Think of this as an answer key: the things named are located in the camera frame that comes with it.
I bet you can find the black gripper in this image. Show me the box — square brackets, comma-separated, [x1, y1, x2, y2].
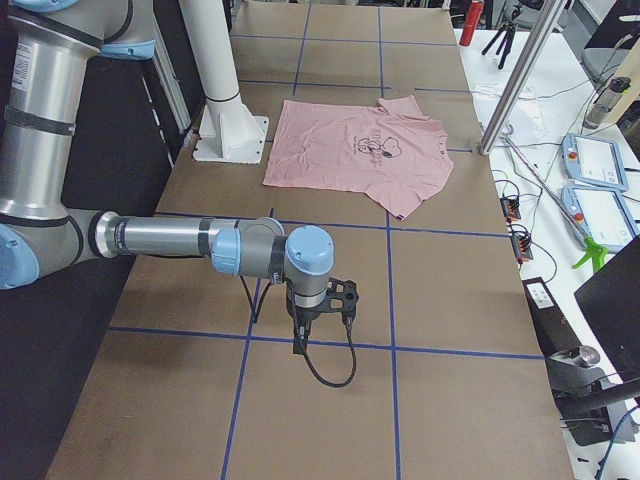
[286, 279, 358, 355]

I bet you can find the pink printed t-shirt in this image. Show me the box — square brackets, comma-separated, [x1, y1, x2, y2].
[263, 95, 454, 220]

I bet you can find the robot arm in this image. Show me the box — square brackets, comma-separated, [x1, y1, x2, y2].
[1, 1, 358, 355]

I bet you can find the lower orange connector block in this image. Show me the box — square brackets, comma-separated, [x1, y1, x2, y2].
[507, 223, 533, 265]

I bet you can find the orange connector block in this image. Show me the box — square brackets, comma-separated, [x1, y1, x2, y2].
[507, 223, 533, 265]
[496, 179, 521, 224]

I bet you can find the upper orange connector block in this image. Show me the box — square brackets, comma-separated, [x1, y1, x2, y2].
[496, 179, 521, 224]

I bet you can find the black power box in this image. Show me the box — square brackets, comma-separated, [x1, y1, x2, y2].
[522, 277, 582, 357]

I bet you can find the metal reacher grabber tool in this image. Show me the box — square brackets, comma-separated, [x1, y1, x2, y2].
[501, 123, 608, 272]

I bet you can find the black clamp stand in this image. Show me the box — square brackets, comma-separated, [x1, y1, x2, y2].
[545, 346, 639, 447]

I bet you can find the black monitor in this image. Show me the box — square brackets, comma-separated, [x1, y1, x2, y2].
[574, 238, 639, 380]

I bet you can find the lower teach pendant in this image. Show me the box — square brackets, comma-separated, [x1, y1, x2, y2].
[561, 185, 639, 253]

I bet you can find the teach pendant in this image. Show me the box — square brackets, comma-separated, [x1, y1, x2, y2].
[561, 133, 629, 192]
[561, 185, 639, 253]

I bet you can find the upper teach pendant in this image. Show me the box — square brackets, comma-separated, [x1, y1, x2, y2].
[561, 133, 629, 192]

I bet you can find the red bottle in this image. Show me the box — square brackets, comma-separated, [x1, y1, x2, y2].
[459, 0, 484, 47]

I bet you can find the clear water bottle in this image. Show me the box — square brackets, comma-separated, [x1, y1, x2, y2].
[583, 77, 631, 130]

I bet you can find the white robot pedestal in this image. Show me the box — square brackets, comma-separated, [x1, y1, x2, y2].
[180, 0, 269, 164]

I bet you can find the black camera tripod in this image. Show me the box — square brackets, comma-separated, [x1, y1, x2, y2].
[481, 5, 521, 70]

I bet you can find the aluminium frame post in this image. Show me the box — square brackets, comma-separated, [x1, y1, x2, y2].
[478, 0, 566, 156]

